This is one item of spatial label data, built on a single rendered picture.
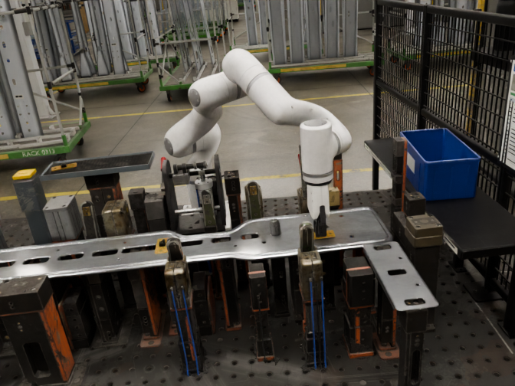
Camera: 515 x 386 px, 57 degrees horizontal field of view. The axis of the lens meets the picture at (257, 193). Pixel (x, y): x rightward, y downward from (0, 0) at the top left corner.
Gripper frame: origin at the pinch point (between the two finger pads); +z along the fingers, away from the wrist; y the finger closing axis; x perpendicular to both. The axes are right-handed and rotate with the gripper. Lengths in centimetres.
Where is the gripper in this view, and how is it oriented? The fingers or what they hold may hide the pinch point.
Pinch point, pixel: (319, 227)
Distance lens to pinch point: 138.2
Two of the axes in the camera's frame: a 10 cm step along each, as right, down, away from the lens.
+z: 0.9, 9.0, 4.2
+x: 9.9, -1.1, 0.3
